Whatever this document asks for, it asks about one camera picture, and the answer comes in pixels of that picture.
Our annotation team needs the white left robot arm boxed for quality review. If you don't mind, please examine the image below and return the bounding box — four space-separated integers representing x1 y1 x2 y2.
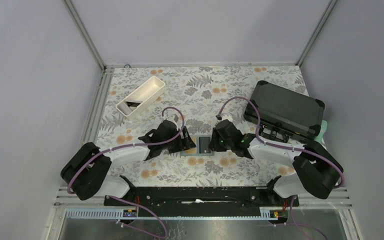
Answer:
60 120 196 206

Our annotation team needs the black hard carrying case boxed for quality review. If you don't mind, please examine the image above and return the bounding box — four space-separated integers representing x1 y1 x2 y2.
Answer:
250 80 325 143

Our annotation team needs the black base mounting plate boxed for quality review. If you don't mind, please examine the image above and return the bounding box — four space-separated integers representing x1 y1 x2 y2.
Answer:
104 186 299 218

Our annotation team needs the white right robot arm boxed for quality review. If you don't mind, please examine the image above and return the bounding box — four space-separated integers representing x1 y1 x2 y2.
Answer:
209 119 344 206

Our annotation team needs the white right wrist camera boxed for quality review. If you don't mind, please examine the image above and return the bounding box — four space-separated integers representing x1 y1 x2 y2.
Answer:
217 113 233 122

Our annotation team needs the floral patterned table mat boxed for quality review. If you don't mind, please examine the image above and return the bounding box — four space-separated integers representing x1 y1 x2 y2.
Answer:
95 66 308 187

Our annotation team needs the green card holder wallet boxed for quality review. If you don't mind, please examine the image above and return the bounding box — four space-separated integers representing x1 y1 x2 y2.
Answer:
180 135 214 157

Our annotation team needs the mint green cylindrical object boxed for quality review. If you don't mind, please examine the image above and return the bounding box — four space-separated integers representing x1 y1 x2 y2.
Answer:
315 120 328 143

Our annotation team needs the white rectangular plastic tray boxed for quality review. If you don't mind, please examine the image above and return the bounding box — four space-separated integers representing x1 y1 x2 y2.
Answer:
115 76 166 120

